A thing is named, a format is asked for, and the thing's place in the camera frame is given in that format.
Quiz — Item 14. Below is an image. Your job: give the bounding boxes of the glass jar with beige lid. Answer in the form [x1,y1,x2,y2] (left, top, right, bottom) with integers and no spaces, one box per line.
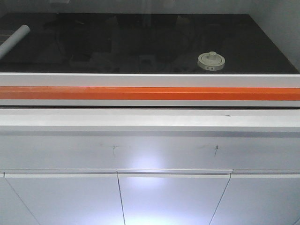
[197,52,225,71]

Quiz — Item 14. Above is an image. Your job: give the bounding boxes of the middle white cabinet door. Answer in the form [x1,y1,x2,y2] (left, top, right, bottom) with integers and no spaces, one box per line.
[119,173,230,225]

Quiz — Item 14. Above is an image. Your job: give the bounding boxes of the white cabinet door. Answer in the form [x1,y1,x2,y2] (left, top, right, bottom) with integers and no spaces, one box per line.
[5,173,124,225]
[119,173,230,225]

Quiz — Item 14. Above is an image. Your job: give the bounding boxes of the left white cabinet door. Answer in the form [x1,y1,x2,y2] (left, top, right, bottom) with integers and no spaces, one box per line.
[5,173,124,225]

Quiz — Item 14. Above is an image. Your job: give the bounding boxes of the grey rolled paper tube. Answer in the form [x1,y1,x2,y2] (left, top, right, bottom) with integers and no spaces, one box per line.
[0,25,30,59]

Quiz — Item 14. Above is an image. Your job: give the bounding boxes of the orange sash handle bar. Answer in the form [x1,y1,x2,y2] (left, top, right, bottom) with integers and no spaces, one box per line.
[0,86,300,101]

